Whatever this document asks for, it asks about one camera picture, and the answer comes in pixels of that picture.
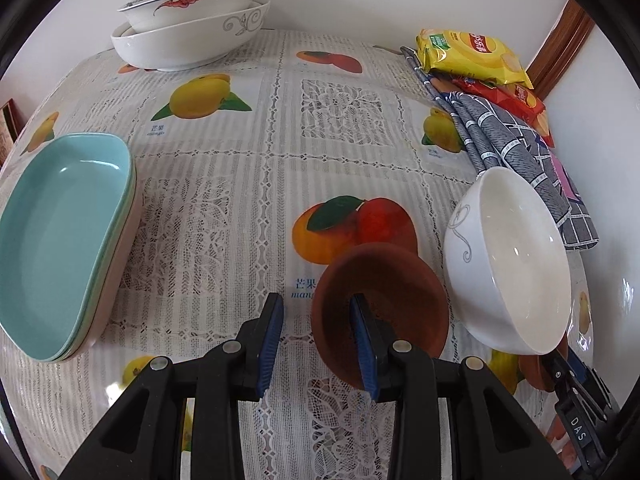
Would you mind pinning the yellow chip bag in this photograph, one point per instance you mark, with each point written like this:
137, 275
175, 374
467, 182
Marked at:
470, 55

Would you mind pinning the teal plastic plate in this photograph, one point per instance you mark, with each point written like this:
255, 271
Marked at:
55, 240

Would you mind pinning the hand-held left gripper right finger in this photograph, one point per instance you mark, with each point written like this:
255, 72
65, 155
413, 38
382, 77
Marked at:
365, 355

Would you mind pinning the white ceramic bowl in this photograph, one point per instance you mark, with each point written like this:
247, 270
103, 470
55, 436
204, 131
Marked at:
510, 260

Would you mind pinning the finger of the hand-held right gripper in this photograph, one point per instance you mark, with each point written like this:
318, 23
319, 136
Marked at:
595, 385
565, 375

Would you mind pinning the blue patterned white bowl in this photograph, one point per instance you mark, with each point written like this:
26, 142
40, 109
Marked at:
200, 2

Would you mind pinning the deep brown clay bowl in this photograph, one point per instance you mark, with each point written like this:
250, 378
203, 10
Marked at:
400, 290

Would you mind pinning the shallow brown clay bowl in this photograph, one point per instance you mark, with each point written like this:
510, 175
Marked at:
535, 370

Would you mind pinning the green plastic plate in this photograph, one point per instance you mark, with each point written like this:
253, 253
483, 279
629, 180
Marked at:
122, 225

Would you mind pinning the brown patterned book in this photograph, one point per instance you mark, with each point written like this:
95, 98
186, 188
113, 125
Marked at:
6, 130

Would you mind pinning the large white scroll-print bowl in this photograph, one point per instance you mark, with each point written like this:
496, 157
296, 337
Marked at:
190, 50

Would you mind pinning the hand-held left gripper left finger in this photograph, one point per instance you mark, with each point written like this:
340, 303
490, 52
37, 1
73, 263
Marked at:
267, 350

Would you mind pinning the grey checked cloth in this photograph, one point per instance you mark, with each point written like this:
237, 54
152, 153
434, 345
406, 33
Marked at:
505, 135

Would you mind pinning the red chip bag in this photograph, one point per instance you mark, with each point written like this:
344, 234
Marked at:
520, 102

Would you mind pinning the brown wooden door frame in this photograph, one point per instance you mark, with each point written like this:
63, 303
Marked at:
560, 50

